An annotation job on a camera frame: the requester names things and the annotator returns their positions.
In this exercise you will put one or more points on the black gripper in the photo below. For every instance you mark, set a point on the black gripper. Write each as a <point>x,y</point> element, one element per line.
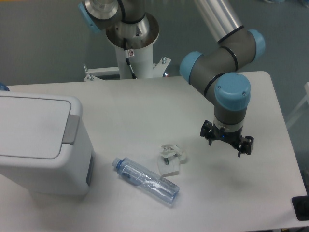
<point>244,145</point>

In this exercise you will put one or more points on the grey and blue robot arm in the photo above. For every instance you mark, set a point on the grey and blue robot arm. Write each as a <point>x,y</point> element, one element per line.
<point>215,76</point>

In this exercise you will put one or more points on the crumpled white packaging trash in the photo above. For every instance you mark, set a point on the crumpled white packaging trash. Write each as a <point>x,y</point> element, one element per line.
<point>169,160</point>

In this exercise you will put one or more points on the white trash can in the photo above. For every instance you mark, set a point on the white trash can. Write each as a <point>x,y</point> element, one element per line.
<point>44,145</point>

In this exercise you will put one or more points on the clear plastic water bottle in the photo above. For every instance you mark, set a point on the clear plastic water bottle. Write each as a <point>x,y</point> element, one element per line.
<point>146,180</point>

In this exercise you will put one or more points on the black device at table edge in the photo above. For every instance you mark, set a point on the black device at table edge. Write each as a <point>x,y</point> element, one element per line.
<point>301,207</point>

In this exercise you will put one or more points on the blue object at left edge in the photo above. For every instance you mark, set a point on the blue object at left edge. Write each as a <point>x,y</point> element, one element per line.
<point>3,87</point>

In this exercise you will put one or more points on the white frame at right edge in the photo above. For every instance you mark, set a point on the white frame at right edge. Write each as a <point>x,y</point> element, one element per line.
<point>299,110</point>

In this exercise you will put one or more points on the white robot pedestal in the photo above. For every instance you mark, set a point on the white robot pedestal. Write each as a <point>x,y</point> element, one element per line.
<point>133,44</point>

